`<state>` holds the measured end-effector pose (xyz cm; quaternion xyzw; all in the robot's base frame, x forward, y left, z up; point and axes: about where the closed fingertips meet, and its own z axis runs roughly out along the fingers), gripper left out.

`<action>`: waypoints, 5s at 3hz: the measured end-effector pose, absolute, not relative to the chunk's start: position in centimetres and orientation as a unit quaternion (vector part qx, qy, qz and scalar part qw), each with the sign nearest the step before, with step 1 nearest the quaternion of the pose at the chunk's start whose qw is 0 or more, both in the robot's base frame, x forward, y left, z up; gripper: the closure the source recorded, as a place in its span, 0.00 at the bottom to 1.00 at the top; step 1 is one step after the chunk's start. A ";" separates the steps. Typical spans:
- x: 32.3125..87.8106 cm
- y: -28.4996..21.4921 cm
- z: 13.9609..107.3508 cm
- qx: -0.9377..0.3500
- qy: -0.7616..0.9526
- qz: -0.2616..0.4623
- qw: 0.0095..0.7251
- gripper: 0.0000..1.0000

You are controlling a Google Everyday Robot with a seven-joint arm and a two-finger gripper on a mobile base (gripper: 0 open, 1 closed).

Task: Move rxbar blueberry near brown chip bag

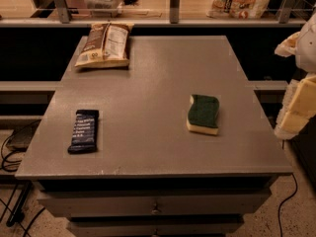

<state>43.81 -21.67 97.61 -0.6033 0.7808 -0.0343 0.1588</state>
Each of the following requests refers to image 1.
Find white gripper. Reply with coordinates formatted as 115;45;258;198
275;14;316;140

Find dark blue rxbar wrapper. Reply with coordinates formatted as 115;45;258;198
67;110;99;154

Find colourful snack bag on shelf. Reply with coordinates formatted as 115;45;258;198
206;0;270;19

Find brown chip bag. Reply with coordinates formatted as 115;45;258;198
75;22;133;68

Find grey metal shelf rack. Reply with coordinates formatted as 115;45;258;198
0;0;315;28

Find green yellow sponge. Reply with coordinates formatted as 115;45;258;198
187;94;219;135

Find grey drawer cabinet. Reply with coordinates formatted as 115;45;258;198
17;36;291;237

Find round metal drawer knob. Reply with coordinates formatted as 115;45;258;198
151;204;161;215

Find clear plastic container on shelf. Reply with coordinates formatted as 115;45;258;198
85;0;122;18

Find black cable on right floor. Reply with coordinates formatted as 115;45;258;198
276;173;299;237

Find black cables on left floor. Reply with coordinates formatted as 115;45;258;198
0;119;46;237

